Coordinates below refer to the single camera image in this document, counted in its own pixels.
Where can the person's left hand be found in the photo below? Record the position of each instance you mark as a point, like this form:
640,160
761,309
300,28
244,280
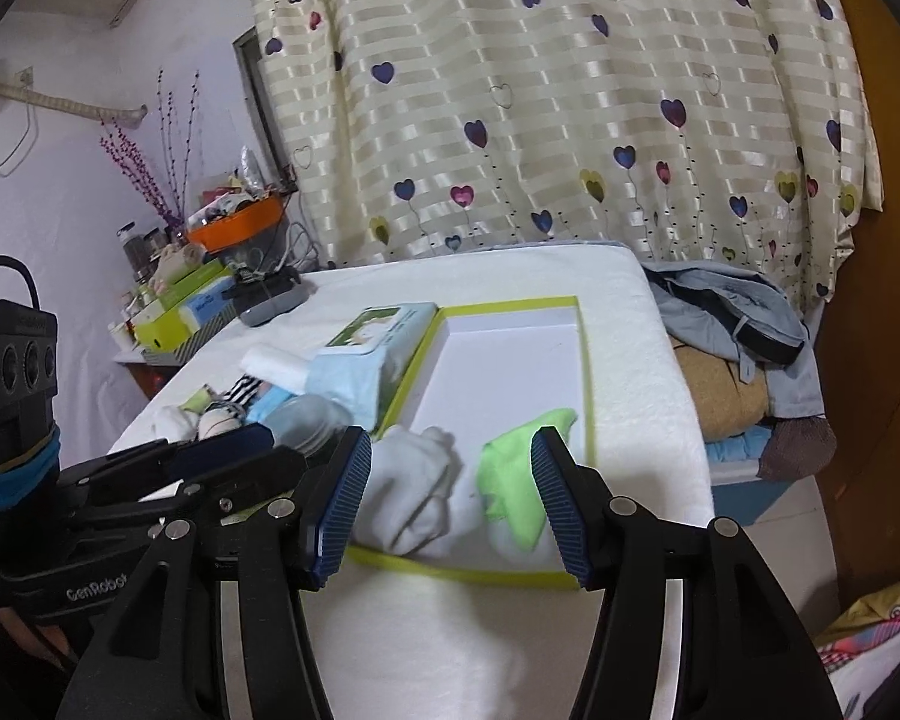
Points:
41,641

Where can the light blue wet wipes pack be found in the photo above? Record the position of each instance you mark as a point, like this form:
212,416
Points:
379,345

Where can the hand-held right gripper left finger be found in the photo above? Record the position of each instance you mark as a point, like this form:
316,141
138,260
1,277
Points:
339,506

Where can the purple decorative branches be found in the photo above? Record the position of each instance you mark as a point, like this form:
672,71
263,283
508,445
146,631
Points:
150,180

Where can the heart print curtain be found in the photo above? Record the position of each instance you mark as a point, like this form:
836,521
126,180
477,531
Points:
555,105

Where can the wooden wardrobe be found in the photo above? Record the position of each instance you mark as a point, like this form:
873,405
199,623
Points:
885,315

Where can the blue storage box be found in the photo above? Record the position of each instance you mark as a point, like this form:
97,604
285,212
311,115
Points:
750,487

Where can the white cloth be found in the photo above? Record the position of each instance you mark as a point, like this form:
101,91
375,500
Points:
277,367

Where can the striped cardboard tray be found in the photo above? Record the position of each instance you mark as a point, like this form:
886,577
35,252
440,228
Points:
187,341

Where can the dark lidded jar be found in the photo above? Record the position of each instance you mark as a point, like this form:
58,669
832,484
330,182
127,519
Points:
129,247

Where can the dark checked cloth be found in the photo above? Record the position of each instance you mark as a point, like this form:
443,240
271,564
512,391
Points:
799,446

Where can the grey lidded jar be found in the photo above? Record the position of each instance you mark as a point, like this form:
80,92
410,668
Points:
311,420

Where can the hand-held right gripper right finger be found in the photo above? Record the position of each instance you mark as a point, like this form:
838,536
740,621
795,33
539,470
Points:
559,510

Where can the green cardboard box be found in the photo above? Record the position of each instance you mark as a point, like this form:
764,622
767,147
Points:
169,315

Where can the dark window frame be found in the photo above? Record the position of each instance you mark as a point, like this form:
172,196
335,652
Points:
259,105

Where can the blue white tissue pack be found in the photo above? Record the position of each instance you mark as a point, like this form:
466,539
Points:
208,306

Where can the colourful printed cloth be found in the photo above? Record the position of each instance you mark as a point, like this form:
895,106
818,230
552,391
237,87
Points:
870,652

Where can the light green sock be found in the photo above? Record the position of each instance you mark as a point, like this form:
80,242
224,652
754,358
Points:
506,465

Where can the brown cloth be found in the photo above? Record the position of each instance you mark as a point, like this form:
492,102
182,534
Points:
720,397

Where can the green-rimmed white box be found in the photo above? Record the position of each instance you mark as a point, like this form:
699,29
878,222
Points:
495,367

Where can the black belt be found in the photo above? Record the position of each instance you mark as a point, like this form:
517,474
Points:
769,349

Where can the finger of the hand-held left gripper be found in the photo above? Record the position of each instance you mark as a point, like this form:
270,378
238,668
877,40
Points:
217,444
255,472

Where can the blue face mask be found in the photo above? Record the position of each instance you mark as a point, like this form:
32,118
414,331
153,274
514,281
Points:
274,399

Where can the wooden shelf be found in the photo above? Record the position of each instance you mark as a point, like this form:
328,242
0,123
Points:
146,375

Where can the wrapped wall pipe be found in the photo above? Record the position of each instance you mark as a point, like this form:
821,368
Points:
60,106

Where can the orange plastic basket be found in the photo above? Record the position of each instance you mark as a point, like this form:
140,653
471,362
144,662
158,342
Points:
236,225

